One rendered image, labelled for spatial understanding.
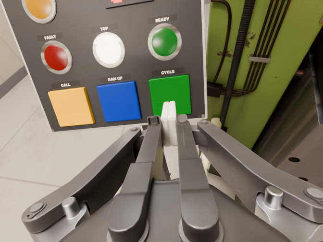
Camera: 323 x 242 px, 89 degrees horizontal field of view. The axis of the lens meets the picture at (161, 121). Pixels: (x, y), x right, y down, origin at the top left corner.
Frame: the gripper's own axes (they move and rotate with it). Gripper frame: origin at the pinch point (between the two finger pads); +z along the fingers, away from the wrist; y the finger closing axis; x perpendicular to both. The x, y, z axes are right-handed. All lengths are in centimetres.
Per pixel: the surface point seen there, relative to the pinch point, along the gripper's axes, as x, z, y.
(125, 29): 12.4, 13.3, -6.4
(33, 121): -40, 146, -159
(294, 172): -29, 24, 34
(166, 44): 9.1, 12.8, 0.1
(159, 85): 2.4, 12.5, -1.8
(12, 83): 2, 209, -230
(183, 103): -1.5, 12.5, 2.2
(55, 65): 8.2, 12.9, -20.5
